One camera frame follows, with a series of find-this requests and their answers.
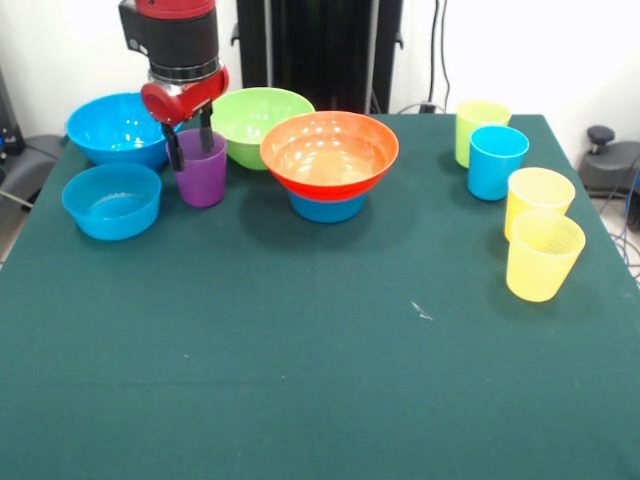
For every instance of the dark green tablecloth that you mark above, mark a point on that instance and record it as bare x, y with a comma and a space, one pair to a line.
320, 360

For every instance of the small blue bowl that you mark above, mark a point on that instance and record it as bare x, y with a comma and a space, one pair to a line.
325, 210
110, 210

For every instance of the orange bowl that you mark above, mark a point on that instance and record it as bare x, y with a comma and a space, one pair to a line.
325, 160

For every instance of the blue cup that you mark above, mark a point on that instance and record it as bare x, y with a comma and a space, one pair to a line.
497, 165

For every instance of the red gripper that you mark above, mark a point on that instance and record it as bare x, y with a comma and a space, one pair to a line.
165, 102

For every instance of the large blue bowl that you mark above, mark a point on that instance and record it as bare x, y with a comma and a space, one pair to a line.
110, 132

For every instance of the green bowl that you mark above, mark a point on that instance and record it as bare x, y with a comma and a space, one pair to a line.
250, 120

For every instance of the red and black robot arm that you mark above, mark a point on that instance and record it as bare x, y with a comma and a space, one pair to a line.
175, 35

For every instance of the yellow cup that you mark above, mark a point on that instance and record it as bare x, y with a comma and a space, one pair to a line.
542, 265
540, 192

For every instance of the green cup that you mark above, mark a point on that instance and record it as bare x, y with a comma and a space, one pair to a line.
477, 120

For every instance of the purple cup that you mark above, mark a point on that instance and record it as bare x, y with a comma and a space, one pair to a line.
200, 180

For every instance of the black device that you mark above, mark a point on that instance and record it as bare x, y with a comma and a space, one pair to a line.
10, 125

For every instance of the black stand base with knob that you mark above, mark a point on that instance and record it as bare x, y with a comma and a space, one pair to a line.
615, 170

